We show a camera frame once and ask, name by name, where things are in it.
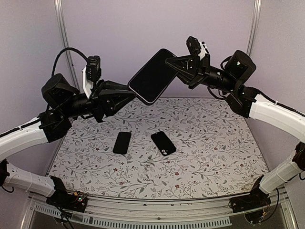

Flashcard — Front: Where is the aluminium frame post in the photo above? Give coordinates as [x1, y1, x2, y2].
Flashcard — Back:
[54, 0, 80, 89]
[246, 0, 262, 56]

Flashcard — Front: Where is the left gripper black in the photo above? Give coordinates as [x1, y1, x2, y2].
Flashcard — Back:
[63, 79, 140, 121]

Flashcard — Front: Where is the large black phone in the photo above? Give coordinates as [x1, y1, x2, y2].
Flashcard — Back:
[112, 132, 132, 155]

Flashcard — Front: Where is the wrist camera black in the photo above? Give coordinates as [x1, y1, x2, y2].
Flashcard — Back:
[86, 55, 102, 82]
[186, 36, 201, 55]

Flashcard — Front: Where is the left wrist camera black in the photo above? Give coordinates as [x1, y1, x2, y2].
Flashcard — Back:
[86, 55, 102, 82]

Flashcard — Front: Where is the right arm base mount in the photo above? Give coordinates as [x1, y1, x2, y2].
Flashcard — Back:
[228, 175, 271, 213]

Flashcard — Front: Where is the small black phone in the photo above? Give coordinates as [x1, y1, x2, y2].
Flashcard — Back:
[128, 48, 177, 105]

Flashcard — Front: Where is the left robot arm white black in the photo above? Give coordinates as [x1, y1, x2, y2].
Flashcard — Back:
[0, 73, 135, 207]

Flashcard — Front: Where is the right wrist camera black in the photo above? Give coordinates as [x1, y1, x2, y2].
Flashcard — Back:
[186, 36, 201, 55]

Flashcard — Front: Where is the floral patterned table mat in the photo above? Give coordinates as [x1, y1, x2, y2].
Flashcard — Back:
[50, 98, 268, 199]

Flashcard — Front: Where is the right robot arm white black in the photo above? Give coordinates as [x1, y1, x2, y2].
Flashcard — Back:
[165, 50, 305, 208]

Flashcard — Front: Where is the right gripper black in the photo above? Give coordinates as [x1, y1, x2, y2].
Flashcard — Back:
[163, 53, 236, 94]

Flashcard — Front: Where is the front aluminium rail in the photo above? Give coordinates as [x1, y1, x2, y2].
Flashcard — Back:
[21, 188, 297, 229]

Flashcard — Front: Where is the black case with camera holes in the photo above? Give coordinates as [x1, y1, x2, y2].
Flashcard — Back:
[151, 131, 176, 156]

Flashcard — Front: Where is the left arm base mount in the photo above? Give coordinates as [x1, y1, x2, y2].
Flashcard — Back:
[46, 176, 88, 213]

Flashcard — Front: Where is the left aluminium frame post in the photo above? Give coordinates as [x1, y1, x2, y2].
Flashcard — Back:
[54, 0, 80, 89]

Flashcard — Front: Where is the right aluminium frame post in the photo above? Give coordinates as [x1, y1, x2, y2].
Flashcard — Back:
[246, 0, 262, 56]

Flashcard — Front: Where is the left camera cable black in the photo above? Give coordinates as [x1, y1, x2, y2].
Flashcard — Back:
[51, 47, 89, 77]

